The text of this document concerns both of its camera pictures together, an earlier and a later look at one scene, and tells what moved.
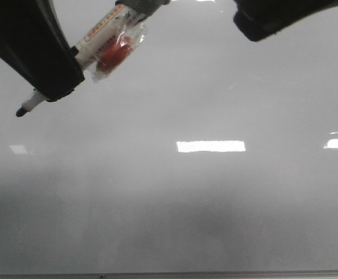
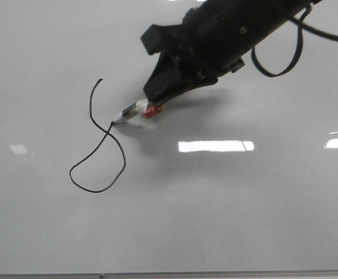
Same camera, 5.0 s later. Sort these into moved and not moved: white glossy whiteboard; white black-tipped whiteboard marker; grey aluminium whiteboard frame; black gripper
Moved: white black-tipped whiteboard marker; black gripper
Not moved: grey aluminium whiteboard frame; white glossy whiteboard
